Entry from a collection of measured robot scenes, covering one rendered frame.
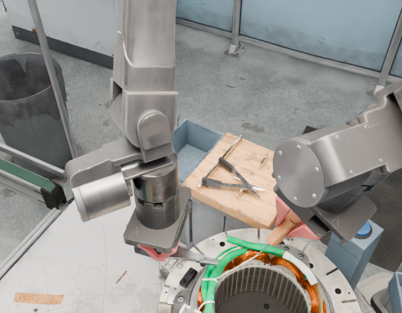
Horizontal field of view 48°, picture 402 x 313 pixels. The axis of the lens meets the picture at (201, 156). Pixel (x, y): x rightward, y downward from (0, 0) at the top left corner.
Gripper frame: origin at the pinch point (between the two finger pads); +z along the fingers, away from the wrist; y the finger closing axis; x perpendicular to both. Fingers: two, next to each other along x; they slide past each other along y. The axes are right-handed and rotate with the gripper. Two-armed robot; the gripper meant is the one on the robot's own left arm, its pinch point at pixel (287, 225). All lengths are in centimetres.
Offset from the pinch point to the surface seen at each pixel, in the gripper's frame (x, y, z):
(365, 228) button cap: 32.0, 11.0, 23.1
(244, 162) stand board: 28.3, -15.4, 30.7
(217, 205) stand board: 16.3, -12.0, 31.8
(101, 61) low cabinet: 128, -159, 180
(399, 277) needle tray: 25.8, 19.9, 19.6
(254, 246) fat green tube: 6.8, -1.0, 18.3
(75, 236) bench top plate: 3, -35, 70
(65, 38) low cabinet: 119, -186, 180
